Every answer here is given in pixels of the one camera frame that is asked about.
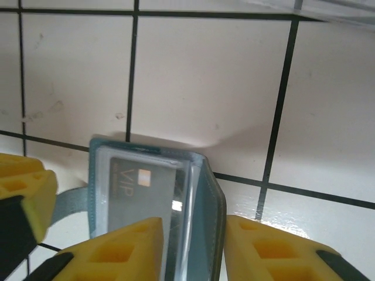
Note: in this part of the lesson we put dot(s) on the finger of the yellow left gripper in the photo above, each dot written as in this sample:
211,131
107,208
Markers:
26,181

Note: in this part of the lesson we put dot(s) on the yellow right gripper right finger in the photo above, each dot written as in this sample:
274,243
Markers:
278,257

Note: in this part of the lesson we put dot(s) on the black VIP card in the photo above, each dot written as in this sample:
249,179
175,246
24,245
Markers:
132,199

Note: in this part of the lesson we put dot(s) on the teal leather card holder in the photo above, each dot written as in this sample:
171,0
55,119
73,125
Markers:
211,205

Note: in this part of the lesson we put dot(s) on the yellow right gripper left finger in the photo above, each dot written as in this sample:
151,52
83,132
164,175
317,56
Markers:
117,254

